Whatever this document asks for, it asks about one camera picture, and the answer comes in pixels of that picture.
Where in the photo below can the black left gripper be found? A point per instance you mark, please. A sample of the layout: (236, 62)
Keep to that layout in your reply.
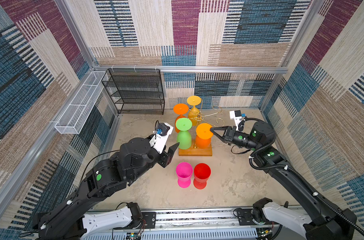
(166, 158)

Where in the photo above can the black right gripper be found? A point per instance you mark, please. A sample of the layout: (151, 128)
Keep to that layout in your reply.
(228, 130)

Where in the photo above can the orange front wine glass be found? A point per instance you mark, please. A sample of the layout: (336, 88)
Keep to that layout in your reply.
(203, 135)

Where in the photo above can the orange wine glass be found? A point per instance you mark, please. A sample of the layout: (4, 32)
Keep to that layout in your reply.
(180, 110)
(203, 135)

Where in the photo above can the pink plastic wine glass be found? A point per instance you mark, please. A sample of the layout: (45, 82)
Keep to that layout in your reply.
(184, 172)

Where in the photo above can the red plastic wine glass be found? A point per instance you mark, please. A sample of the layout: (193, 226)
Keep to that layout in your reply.
(202, 173)

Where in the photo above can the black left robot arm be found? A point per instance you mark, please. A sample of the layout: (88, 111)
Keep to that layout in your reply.
(109, 176)

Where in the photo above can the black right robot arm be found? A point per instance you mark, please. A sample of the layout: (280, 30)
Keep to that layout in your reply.
(323, 220)

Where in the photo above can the green plastic wine glass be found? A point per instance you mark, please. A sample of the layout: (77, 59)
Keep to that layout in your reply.
(184, 137)

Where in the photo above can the yellow plastic wine glass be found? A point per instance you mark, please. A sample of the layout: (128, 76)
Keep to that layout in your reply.
(194, 112)

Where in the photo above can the orange back wine glass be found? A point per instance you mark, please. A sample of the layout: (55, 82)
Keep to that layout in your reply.
(180, 110)

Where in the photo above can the black mesh shelf rack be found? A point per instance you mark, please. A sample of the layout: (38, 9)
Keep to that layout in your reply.
(135, 91)

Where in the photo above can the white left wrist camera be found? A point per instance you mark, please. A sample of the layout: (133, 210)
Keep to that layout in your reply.
(161, 134)

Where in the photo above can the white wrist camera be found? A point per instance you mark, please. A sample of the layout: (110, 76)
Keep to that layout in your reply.
(161, 134)
(239, 119)

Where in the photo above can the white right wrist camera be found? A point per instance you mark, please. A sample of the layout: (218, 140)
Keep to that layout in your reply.
(239, 119)

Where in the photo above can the gold wire wine glass rack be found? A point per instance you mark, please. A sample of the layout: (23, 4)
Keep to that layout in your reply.
(194, 151)

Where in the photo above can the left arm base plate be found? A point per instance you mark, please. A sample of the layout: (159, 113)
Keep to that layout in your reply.
(148, 222)

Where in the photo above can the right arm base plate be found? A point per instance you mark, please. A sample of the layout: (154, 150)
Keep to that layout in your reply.
(246, 217)

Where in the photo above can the white wire mesh basket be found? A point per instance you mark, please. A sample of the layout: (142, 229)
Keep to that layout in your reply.
(76, 114)

